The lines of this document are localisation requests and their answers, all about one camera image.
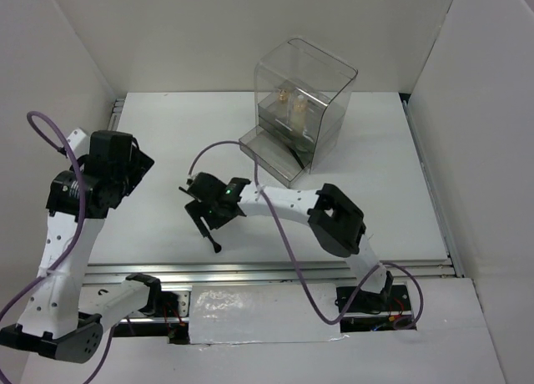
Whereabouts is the black small makeup brush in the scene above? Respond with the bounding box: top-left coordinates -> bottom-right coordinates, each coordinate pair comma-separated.
209,236 -> 222,254

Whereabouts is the small gold cap bottle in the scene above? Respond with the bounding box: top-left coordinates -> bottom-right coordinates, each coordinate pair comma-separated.
275,89 -> 290,119

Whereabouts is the cream foundation bottle gold collar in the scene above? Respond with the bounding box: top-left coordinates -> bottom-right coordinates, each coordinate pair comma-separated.
290,94 -> 308,133

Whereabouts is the clear acrylic makeup organizer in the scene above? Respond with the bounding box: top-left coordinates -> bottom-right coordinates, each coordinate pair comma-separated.
239,37 -> 358,188

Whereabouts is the black fan makeup brush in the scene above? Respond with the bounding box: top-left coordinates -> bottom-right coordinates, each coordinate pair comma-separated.
288,146 -> 305,169

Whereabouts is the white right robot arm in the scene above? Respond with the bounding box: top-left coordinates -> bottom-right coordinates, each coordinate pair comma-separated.
180,172 -> 393,311

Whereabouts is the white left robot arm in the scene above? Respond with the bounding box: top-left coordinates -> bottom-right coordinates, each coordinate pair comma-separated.
1,129 -> 164,363

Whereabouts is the aluminium frame rail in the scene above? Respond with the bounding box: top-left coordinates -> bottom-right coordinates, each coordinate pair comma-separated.
83,259 -> 456,286

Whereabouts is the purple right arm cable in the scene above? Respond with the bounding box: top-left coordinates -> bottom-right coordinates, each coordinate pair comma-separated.
188,139 -> 426,331

